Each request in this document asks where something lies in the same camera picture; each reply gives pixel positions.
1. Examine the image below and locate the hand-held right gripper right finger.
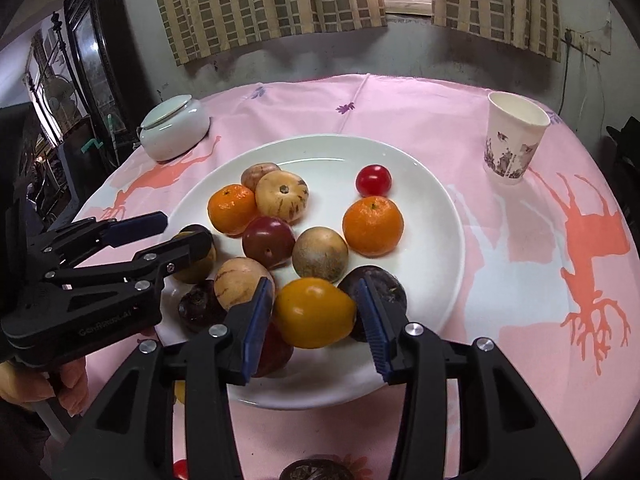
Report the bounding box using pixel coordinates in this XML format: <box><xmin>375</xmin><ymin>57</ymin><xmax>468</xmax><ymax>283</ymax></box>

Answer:
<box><xmin>356</xmin><ymin>275</ymin><xmax>581</xmax><ymax>480</ymax></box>

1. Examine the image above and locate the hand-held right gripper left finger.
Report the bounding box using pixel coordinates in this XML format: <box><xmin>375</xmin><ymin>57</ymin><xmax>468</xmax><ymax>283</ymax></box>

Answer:
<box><xmin>52</xmin><ymin>277</ymin><xmax>275</xmax><ymax>480</ymax></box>

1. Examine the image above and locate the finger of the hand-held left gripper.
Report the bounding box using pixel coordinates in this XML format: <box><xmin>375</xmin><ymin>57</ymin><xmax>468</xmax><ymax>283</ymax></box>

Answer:
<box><xmin>45</xmin><ymin>231</ymin><xmax>213</xmax><ymax>296</ymax></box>
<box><xmin>30</xmin><ymin>211</ymin><xmax>169</xmax><ymax>271</ymax></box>

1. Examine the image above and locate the green tomato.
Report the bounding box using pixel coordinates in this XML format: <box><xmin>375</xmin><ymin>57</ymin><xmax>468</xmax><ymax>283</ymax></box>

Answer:
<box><xmin>172</xmin><ymin>224</ymin><xmax>217</xmax><ymax>284</ymax></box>

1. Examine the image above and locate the dark red plum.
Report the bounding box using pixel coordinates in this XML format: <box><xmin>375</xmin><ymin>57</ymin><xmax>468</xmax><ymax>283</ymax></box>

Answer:
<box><xmin>242</xmin><ymin>216</ymin><xmax>296</xmax><ymax>270</ymax></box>
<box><xmin>250</xmin><ymin>322</ymin><xmax>295</xmax><ymax>378</ymax></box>

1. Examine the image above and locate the pale yellow pepino melon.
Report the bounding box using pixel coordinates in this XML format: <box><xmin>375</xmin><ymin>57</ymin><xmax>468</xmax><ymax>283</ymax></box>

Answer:
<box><xmin>214</xmin><ymin>257</ymin><xmax>276</xmax><ymax>311</ymax></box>

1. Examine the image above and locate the yellow tomato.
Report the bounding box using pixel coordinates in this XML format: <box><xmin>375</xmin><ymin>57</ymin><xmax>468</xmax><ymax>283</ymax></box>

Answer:
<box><xmin>271</xmin><ymin>277</ymin><xmax>357</xmax><ymax>350</ymax></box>

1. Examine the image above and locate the small orange mandarin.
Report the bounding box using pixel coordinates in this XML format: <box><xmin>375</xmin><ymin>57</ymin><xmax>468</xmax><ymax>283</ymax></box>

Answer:
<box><xmin>207</xmin><ymin>184</ymin><xmax>261</xmax><ymax>237</ymax></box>

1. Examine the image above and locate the white oval plate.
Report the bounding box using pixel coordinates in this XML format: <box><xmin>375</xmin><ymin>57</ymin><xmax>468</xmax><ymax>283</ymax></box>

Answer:
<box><xmin>155</xmin><ymin>133</ymin><xmax>467</xmax><ymax>411</ymax></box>

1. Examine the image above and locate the tan round fruit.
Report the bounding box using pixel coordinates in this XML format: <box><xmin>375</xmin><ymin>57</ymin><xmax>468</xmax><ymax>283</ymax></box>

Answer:
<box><xmin>292</xmin><ymin>226</ymin><xmax>349</xmax><ymax>283</ymax></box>

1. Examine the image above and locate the large orange mandarin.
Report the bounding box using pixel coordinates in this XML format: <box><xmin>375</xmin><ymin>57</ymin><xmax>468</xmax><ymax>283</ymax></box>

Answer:
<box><xmin>342</xmin><ymin>196</ymin><xmax>405</xmax><ymax>256</ymax></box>

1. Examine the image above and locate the brown oval fruit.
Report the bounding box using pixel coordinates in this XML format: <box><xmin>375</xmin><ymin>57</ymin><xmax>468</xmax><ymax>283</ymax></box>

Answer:
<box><xmin>241</xmin><ymin>162</ymin><xmax>282</xmax><ymax>192</ymax></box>

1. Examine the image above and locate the striped pepino melon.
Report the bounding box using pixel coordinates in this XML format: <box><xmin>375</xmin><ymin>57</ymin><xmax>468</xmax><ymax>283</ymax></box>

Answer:
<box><xmin>255</xmin><ymin>170</ymin><xmax>309</xmax><ymax>223</ymax></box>

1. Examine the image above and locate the person's left hand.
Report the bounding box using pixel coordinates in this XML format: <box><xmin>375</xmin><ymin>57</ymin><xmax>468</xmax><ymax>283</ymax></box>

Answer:
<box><xmin>0</xmin><ymin>355</ymin><xmax>91</xmax><ymax>418</ymax></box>

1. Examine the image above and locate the white lidded ceramic jar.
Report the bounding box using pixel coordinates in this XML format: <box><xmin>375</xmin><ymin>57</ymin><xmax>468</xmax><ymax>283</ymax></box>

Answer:
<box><xmin>138</xmin><ymin>95</ymin><xmax>211</xmax><ymax>162</ymax></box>

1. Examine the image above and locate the standing fan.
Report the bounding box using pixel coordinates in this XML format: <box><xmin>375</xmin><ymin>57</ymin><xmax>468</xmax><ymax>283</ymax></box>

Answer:
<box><xmin>45</xmin><ymin>75</ymin><xmax>76</xmax><ymax>121</ymax></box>

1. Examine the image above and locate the pink printed tablecloth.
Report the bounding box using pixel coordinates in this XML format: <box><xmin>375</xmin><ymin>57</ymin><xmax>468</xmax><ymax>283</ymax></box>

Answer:
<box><xmin>75</xmin><ymin>72</ymin><xmax>640</xmax><ymax>480</ymax></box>

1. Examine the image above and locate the dark wooden framed cabinet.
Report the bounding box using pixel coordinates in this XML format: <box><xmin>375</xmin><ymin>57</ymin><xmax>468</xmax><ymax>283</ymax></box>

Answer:
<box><xmin>62</xmin><ymin>0</ymin><xmax>136</xmax><ymax>161</ymax></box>

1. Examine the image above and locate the printed paper cup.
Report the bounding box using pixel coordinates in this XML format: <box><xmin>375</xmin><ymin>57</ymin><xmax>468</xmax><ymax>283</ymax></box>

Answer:
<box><xmin>482</xmin><ymin>91</ymin><xmax>552</xmax><ymax>186</ymax></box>

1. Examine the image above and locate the striped checked curtain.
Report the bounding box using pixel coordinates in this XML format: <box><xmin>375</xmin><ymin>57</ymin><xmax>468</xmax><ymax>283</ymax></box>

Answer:
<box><xmin>147</xmin><ymin>0</ymin><xmax>388</xmax><ymax>66</ymax></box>
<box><xmin>431</xmin><ymin>0</ymin><xmax>563</xmax><ymax>63</ymax></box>

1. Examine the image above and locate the black hat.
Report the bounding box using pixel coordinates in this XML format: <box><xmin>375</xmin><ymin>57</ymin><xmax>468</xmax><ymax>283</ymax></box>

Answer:
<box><xmin>605</xmin><ymin>115</ymin><xmax>640</xmax><ymax>156</ymax></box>

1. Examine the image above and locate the wall socket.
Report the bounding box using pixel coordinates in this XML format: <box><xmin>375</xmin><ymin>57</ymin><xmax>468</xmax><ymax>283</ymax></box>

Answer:
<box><xmin>565</xmin><ymin>27</ymin><xmax>613</xmax><ymax>56</ymax></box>

